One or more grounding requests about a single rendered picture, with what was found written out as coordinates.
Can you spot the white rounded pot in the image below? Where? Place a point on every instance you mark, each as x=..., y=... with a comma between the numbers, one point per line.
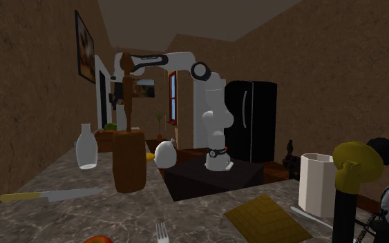
x=164, y=154

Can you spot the brown wooden figure on base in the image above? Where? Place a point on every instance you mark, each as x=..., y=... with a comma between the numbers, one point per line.
x=129, y=161

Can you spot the black refrigerator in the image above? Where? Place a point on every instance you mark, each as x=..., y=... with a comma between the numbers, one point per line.
x=261, y=121

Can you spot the dark robot stand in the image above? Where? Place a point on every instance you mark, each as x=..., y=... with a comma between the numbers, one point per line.
x=194, y=178

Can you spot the black small figure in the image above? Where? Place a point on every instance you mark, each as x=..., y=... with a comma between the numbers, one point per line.
x=291, y=158

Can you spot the dark framed wall picture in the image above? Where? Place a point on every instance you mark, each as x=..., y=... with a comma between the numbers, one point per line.
x=85, y=50

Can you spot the white faceted cup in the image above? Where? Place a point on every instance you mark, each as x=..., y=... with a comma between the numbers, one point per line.
x=315, y=185

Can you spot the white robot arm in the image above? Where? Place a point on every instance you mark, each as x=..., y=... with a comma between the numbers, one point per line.
x=216, y=97

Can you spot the white door frame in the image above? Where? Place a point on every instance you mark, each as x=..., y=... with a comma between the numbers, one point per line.
x=97, y=91

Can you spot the small landscape wall picture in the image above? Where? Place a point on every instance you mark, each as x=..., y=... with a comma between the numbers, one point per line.
x=145, y=88

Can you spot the yellow and black grinder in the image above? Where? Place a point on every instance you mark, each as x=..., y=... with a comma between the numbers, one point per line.
x=352, y=168

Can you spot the clear glass bottle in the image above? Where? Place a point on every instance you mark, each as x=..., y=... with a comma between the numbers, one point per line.
x=86, y=148

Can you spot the brown bowl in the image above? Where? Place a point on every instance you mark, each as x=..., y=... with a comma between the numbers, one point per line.
x=104, y=141

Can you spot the yellow square cloth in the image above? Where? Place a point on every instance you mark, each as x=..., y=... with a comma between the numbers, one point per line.
x=268, y=220

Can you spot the potted green plant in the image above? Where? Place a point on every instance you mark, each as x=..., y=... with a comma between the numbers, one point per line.
x=159, y=121

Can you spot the silver fork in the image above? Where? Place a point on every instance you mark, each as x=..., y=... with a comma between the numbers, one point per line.
x=162, y=234

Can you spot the red framed window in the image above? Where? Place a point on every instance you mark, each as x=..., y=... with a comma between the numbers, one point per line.
x=172, y=97

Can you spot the green fruit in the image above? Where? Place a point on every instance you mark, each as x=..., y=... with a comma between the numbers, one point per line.
x=110, y=126

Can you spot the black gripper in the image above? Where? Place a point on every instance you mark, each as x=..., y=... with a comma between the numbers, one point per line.
x=118, y=91

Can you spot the yellow banana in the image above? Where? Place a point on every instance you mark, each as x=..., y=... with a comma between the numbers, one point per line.
x=150, y=156

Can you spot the red apple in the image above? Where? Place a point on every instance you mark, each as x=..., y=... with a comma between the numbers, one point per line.
x=98, y=240

